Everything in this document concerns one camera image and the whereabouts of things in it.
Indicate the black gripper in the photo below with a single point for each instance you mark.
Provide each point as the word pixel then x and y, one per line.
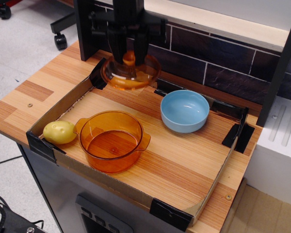
pixel 129 19

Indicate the orange transparent pot lid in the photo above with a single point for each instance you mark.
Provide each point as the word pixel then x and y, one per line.
pixel 128 76

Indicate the orange transparent pot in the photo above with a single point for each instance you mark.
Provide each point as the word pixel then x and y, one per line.
pixel 112 140

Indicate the black office chair base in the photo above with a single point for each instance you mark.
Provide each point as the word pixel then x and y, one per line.
pixel 60 25

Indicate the light blue bowl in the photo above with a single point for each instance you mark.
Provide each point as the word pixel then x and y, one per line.
pixel 184 111

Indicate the yellow toy potato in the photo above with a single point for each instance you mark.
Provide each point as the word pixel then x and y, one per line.
pixel 59 132

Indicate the black caster wheel top left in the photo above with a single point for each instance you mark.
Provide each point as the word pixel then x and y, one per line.
pixel 5 11

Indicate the cardboard fence with black tape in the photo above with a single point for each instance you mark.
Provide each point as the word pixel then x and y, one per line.
pixel 179 184

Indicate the grey toy oven front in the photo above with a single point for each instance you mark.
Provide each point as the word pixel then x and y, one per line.
pixel 97 220

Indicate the white toy sink unit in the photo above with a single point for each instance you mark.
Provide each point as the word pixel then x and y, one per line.
pixel 269 169

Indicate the black left shelf post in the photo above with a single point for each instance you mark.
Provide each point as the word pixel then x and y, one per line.
pixel 83 9

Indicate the black shelf post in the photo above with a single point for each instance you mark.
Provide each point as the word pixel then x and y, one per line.
pixel 276 82
pixel 83 9

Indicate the black right shelf post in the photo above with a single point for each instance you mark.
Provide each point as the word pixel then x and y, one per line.
pixel 276 82

